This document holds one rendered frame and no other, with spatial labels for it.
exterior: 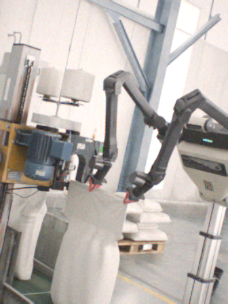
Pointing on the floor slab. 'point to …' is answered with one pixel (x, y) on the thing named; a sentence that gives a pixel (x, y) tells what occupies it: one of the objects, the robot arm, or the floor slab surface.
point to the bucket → (216, 278)
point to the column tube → (18, 69)
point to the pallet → (131, 247)
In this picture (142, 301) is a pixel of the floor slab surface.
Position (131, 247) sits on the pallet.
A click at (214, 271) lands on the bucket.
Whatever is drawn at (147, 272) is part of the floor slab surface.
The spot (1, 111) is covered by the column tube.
